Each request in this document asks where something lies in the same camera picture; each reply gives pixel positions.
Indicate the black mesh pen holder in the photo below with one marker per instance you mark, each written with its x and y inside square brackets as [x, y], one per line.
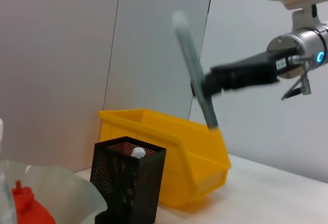
[128, 183]

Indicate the red-orange toy orange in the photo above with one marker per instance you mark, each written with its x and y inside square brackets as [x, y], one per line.
[30, 206]

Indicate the grey marker pen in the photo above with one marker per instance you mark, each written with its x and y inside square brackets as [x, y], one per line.
[189, 55]

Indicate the pale green wavy glass plate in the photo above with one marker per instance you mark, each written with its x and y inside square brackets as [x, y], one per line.
[71, 188]

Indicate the mint green pen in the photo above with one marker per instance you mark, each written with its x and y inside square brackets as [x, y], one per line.
[138, 152]

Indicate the yellow plastic storage bin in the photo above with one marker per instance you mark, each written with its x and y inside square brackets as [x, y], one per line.
[194, 152]

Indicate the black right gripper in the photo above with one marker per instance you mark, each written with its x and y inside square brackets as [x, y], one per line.
[251, 70]

